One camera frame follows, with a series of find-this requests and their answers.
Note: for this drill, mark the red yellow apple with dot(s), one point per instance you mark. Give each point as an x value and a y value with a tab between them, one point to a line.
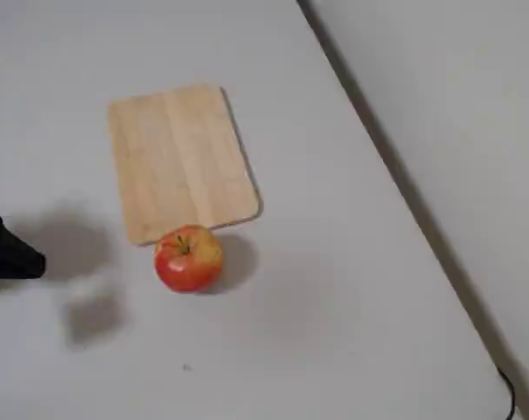
187	262

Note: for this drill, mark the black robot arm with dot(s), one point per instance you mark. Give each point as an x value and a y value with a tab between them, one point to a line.
8	258

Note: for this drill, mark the wooden cutting board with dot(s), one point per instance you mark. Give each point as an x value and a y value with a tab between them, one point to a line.
181	162

